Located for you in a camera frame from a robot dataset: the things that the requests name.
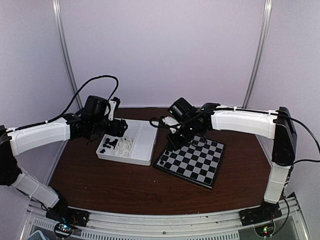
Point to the left aluminium frame post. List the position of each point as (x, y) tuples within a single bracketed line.
[(63, 43)]

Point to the right round circuit board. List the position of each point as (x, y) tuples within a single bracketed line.
[(264, 230)]

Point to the black chess piece pile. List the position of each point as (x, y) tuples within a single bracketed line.
[(109, 142)]

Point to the aluminium front rail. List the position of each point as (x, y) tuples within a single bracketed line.
[(223, 225)]

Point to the left round circuit board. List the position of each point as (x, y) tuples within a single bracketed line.
[(63, 230)]

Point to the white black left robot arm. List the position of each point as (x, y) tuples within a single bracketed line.
[(96, 118)]

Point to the aluminium frame post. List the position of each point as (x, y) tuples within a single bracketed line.
[(264, 30), (63, 43)]

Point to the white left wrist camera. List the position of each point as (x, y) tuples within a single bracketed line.
[(112, 106)]

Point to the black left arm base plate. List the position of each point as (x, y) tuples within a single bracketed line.
[(73, 217)]

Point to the blue plastic basket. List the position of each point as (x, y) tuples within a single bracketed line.
[(37, 235)]

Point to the white chess piece pile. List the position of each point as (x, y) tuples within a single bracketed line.
[(123, 147)]

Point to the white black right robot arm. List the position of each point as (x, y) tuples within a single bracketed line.
[(186, 121)]

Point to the white compartment tray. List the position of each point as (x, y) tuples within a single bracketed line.
[(136, 146)]

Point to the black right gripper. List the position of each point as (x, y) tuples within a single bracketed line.
[(175, 144)]

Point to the round circuit board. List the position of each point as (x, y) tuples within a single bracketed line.
[(63, 230), (264, 230)]

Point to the black silver chessboard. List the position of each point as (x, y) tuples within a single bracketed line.
[(197, 162)]

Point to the right aluminium frame post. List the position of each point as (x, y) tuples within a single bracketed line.
[(264, 30)]

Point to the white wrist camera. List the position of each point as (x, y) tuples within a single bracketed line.
[(170, 121), (112, 106)]

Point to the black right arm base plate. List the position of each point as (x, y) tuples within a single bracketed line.
[(257, 215)]

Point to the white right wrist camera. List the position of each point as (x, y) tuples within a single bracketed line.
[(170, 121)]

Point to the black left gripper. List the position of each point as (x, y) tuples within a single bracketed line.
[(118, 130)]

